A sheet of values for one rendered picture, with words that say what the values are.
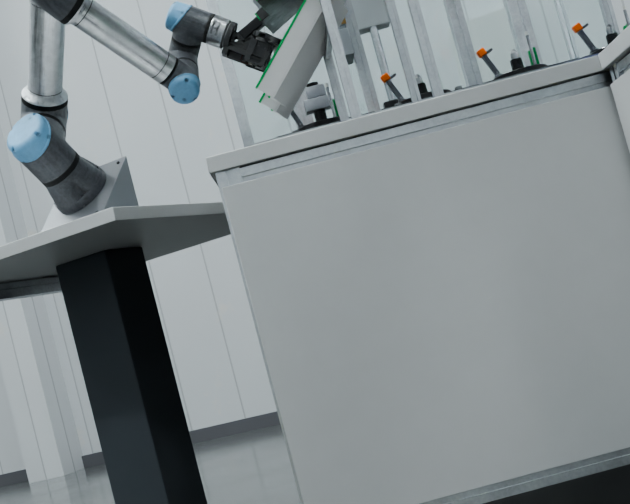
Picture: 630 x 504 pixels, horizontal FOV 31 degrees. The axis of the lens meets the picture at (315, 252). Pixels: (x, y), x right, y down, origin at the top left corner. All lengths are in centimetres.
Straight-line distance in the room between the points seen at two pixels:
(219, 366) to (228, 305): 39
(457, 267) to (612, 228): 29
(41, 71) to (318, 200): 108
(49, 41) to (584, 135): 137
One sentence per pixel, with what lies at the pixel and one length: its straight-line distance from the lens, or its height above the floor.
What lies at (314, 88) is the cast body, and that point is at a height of 108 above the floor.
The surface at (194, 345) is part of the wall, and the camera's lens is 719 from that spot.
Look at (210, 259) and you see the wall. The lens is 707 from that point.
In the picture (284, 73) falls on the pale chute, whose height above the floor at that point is 103.
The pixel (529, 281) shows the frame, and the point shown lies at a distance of 208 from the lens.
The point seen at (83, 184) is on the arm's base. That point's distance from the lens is 292.
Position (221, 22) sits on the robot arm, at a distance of 287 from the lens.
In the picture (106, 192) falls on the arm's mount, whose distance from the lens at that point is 291.
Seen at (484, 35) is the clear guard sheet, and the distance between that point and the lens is 430.
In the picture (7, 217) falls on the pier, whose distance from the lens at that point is 780.
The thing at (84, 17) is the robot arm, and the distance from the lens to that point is 272.
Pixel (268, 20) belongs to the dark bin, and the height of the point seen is 119.
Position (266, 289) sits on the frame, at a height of 60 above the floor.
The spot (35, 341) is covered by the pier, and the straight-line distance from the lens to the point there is 769.
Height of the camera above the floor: 52
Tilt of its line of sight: 4 degrees up
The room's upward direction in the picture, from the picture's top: 15 degrees counter-clockwise
